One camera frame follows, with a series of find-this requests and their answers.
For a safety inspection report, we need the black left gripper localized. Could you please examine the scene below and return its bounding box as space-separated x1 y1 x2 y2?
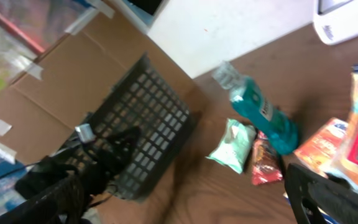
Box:
39 126 141 199

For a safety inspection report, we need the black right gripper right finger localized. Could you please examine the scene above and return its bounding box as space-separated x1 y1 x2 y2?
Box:
285 164 358 223

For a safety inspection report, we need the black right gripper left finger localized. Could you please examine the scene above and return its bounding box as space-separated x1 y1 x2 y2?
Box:
0 176 84 224

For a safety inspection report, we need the orange tissue pack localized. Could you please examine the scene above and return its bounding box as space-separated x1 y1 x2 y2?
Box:
294 118 348 176

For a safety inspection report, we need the red Top chocolate bar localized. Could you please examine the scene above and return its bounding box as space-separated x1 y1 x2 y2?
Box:
251 131 283 185

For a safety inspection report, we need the teal wet wipes pack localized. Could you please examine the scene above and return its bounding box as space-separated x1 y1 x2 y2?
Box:
206 119 256 174

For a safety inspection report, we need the blue mouthwash bottle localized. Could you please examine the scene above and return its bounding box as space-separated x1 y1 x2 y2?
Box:
212 62 298 155

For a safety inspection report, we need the brown cardboard box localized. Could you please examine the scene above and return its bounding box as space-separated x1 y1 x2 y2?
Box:
0 4 208 164

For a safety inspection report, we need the grey plastic shopping basket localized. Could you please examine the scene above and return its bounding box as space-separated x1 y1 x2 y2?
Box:
78 54 195 202

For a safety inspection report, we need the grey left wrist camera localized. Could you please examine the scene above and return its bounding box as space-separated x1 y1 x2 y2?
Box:
75 123 96 143

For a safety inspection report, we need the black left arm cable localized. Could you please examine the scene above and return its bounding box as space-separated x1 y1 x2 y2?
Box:
0 161 43 197

